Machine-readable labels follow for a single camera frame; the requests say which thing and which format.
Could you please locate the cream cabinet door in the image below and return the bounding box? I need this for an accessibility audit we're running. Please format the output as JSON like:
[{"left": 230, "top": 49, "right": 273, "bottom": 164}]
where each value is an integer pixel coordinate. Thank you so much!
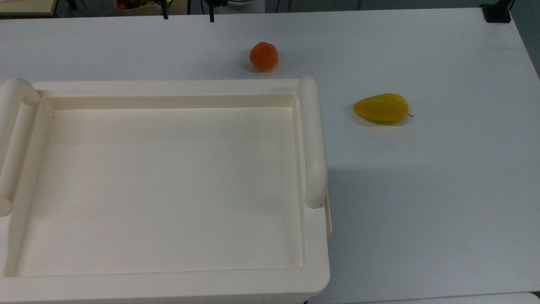
[{"left": 324, "top": 192, "right": 333, "bottom": 237}]

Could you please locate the orange toy tangerine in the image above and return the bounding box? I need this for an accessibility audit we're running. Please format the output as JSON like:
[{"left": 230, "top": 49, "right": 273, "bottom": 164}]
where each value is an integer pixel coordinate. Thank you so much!
[{"left": 249, "top": 41, "right": 279, "bottom": 72}]

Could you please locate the cream plastic tray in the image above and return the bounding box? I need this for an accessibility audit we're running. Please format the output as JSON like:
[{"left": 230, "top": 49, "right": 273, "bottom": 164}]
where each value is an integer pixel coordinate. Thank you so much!
[{"left": 0, "top": 75, "right": 333, "bottom": 304}]

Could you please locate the yellow toy starfruit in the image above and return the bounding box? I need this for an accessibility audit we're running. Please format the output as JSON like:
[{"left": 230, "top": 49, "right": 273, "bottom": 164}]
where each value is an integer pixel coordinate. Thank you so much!
[{"left": 353, "top": 93, "right": 414, "bottom": 126}]

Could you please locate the box of toy fruits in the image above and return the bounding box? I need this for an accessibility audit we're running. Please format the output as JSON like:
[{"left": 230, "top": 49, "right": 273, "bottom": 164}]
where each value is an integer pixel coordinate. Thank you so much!
[{"left": 113, "top": 0, "right": 187, "bottom": 16}]

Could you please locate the black table clamp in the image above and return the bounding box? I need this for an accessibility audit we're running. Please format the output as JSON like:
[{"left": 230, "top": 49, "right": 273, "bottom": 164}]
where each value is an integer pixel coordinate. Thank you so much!
[{"left": 480, "top": 0, "right": 514, "bottom": 23}]

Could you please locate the beige side table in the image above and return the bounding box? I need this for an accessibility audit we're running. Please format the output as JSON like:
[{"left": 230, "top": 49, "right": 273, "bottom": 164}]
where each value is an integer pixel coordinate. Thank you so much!
[{"left": 0, "top": 0, "right": 59, "bottom": 17}]

